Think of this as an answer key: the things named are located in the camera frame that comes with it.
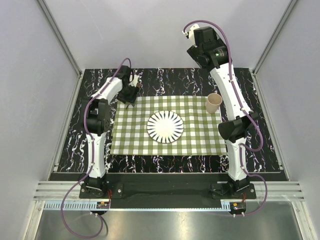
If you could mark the green checkered cloth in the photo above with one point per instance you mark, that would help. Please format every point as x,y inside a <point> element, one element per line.
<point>200,135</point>

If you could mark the beige paper cup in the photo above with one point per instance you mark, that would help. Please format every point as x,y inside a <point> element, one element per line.
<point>213,102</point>

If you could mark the aluminium front rail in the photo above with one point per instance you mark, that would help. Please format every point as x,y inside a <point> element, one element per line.
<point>61,195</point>

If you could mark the white blue striped plate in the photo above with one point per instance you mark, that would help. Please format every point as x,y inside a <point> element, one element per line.
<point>165,126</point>

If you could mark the right aluminium frame post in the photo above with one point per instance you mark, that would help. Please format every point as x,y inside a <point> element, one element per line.
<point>276,33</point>

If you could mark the brown wooden fork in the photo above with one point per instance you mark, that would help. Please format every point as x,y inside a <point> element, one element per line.
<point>133,95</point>

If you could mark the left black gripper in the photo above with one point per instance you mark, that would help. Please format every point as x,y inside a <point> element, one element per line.
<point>130,99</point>

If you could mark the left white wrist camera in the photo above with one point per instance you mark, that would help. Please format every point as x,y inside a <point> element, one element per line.
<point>135,80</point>

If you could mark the left aluminium frame post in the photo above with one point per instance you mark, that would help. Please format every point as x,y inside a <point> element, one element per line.
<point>58,35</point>

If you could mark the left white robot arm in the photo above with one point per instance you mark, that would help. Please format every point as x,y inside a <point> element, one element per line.
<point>96,118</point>

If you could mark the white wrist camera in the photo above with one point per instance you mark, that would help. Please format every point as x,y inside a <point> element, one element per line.
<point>191,33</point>
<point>135,80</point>

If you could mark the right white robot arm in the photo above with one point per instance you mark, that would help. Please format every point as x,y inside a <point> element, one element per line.
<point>240,117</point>

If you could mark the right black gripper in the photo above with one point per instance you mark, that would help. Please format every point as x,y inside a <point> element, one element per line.
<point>218,42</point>

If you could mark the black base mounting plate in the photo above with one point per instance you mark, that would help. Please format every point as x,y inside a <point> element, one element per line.
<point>213,185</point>

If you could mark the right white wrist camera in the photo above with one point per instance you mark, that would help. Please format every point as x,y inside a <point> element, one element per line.
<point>191,33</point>

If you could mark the aluminium frame post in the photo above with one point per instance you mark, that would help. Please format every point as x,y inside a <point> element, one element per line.
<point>276,33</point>
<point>58,35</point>

